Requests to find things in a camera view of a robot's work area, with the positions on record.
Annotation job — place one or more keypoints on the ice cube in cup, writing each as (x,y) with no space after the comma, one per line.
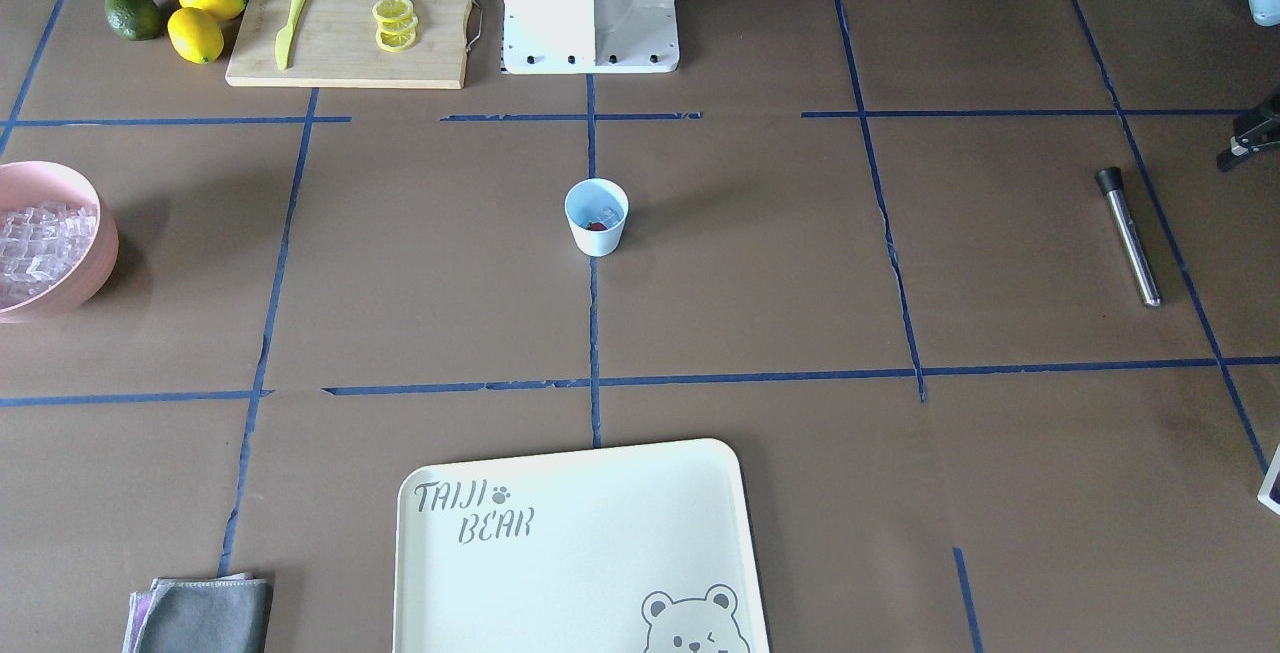
(609,215)

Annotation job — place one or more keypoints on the light blue cup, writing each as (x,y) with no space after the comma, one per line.
(596,210)

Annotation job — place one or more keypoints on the pile of clear ice cubes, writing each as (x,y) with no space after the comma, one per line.
(40,245)

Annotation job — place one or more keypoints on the cream bear tray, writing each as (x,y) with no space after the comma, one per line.
(639,548)

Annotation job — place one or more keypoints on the lemon slices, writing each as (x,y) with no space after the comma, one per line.
(396,25)

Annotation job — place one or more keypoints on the wooden cutting board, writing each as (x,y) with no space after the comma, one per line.
(335,47)

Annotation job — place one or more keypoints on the yellow plastic knife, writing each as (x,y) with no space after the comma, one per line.
(284,38)

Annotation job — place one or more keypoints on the steel muddler with black tip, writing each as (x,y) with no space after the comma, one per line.
(1111,184)

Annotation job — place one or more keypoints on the grey folded cloth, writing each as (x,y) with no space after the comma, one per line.
(224,614)

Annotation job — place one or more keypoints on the green avocado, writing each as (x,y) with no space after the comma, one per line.
(134,20)

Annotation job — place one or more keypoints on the pink bowl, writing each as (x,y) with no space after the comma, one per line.
(29,183)

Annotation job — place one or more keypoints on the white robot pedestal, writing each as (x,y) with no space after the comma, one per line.
(581,37)

